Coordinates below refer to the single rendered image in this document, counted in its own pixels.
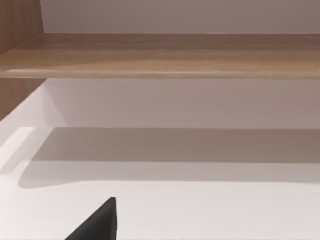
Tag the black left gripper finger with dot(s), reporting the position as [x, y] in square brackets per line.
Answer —
[102, 222]

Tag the wooden open shelf unit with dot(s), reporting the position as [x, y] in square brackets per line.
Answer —
[160, 57]

